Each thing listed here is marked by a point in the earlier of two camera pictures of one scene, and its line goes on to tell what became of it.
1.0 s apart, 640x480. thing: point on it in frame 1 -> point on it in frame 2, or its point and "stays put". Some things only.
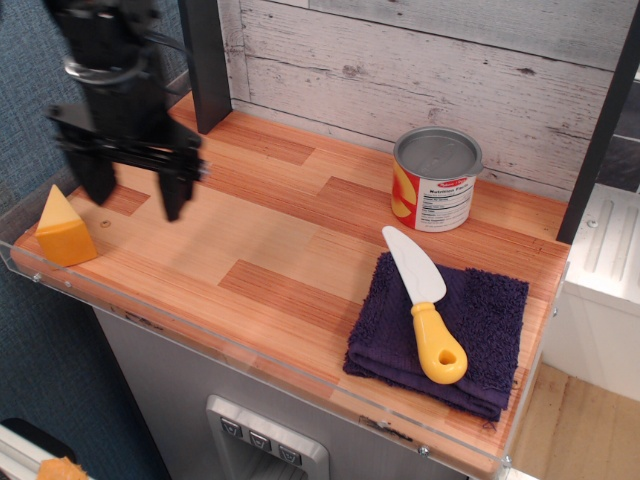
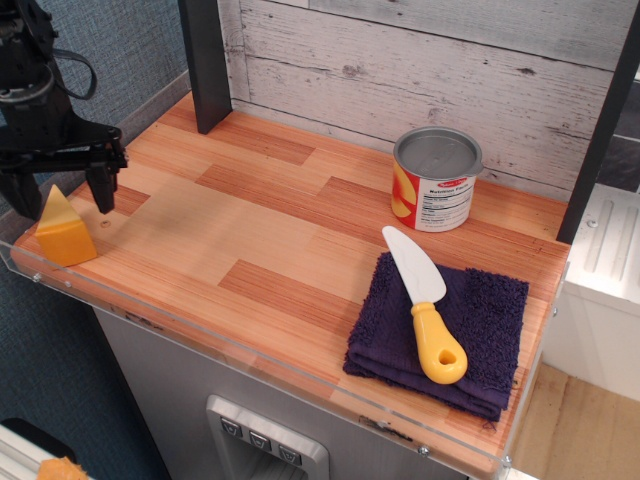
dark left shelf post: x=202 y=28 stays put
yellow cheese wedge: x=63 y=234 stays put
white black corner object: x=23 y=448 stays put
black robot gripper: x=125 y=118 -> x=47 y=137
